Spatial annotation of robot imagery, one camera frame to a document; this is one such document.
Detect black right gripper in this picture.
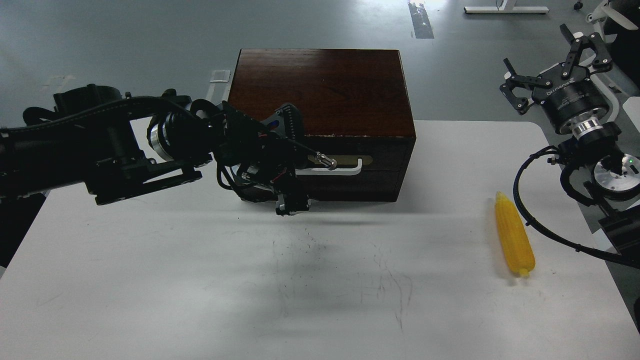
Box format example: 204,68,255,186
499,23,617,136

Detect yellow corn cob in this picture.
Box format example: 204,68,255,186
494,191,536,278

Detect white table leg base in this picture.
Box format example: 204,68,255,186
463,0,550,15

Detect wooden drawer with white handle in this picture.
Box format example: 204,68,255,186
297,136,416,202

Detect dark wooden drawer cabinet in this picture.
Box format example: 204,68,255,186
227,48,417,202

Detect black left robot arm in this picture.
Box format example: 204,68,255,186
0,84,338,216

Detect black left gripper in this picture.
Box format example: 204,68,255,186
212,101,338,216

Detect grey floor tape strip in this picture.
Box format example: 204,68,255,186
407,0,435,40

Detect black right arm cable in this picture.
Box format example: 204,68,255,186
513,146,640,269

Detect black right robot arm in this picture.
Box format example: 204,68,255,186
500,24,639,268

